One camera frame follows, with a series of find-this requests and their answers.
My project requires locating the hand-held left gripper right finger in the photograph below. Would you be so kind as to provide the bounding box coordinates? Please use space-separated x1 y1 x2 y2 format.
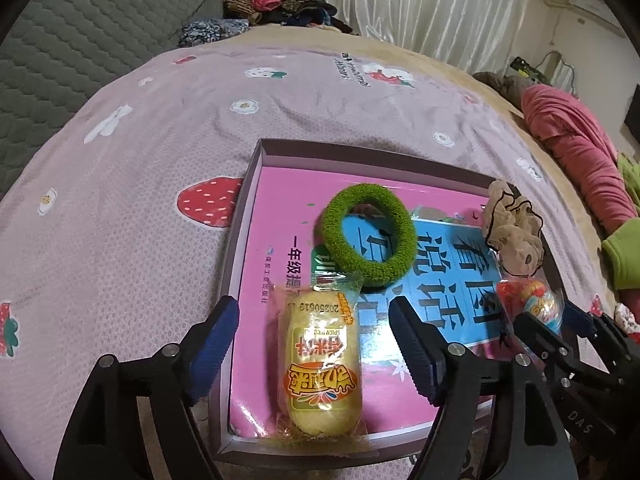
389 296 573 480

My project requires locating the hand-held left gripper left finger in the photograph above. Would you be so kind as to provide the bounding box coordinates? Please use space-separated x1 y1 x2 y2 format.
52 296 241 480

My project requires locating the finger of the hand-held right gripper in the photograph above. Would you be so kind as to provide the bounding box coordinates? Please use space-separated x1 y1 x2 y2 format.
512 312 608 391
562 301 640 376

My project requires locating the blue toy egg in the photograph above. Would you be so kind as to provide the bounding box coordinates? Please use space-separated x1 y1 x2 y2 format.
496 277 566 336

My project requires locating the beige sheer scrunchie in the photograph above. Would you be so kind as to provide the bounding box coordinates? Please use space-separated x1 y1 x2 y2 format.
481 178 545 276

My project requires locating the yellow snack packet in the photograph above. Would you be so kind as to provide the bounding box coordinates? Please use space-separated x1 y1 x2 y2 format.
267 272 373 448

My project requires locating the green fuzzy scrunchie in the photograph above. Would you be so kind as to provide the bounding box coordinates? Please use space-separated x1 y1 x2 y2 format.
320 183 417 288

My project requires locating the grey shallow cardboard box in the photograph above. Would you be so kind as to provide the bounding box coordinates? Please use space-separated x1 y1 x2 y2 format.
207 137 581 468

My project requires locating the red white cloth toy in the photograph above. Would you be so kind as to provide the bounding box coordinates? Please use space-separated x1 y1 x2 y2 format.
614 302 640 333

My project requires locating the green fleece cloth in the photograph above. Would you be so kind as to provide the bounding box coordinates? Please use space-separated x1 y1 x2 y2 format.
601 152 640 291

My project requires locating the pink and blue book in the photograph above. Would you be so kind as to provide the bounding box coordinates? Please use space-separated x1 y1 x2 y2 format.
227 162 561 441

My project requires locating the pink quilt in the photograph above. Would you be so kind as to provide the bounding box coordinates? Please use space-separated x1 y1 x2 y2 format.
521 84 638 233

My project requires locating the purple printed blanket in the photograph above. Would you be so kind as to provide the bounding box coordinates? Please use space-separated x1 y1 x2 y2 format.
0 35 621 480

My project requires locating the black television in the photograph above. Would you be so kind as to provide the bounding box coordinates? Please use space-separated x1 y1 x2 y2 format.
625 86 640 143

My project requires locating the dark brown cloth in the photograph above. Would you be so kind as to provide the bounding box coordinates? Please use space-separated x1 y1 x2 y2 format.
472 71 526 108

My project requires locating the white air conditioner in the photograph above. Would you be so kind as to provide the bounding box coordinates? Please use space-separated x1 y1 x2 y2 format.
567 0 626 31

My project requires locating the dark blue patterned cloth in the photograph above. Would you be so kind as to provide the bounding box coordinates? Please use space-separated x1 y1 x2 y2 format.
179 19 249 47

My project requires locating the grey quilted headboard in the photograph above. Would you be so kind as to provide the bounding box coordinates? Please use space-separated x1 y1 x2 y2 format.
0 0 226 196

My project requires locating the white curtain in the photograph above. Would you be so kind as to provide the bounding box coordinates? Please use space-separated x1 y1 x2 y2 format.
320 0 546 73

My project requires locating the white wire frame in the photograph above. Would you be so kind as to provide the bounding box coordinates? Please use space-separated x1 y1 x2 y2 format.
540 51 578 96

